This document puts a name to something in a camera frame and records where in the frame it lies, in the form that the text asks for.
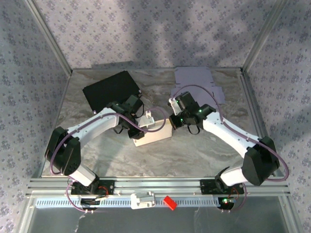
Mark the lavender paper box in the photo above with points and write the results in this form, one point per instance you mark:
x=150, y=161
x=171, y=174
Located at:
x=194, y=76

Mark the white paper box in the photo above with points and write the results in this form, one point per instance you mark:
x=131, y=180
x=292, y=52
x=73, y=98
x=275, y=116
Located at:
x=155, y=134

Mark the black hard case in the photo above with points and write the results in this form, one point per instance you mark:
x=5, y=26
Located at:
x=107, y=89

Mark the aluminium frame beam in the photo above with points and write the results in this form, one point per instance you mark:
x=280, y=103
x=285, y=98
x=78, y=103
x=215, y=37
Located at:
x=158, y=184

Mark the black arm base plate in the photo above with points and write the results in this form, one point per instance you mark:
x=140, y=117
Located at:
x=206, y=187
x=107, y=188

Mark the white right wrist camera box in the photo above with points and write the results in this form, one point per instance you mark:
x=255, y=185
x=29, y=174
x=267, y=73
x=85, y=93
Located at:
x=174, y=105

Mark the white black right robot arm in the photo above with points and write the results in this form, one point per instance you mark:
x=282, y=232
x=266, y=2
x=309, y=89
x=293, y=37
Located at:
x=230, y=136

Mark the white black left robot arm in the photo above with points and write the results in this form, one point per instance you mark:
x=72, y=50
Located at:
x=97, y=123

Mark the red plastic block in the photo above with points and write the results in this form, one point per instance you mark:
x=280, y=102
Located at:
x=170, y=202

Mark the aluminium corner post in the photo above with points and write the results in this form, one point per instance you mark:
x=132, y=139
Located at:
x=48, y=36
x=264, y=36

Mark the white plastic bracket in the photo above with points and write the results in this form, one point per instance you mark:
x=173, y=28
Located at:
x=142, y=200

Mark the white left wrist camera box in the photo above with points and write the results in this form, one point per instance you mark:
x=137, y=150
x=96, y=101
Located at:
x=146, y=119

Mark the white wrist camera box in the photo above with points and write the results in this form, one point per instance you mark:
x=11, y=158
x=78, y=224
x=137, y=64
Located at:
x=174, y=105
x=146, y=119

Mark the black round controller board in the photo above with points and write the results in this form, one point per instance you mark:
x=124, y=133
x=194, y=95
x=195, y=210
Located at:
x=88, y=202
x=226, y=202

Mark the aluminium table edge rail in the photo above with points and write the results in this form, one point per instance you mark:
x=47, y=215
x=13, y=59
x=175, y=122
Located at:
x=145, y=69
x=58, y=109
x=255, y=109

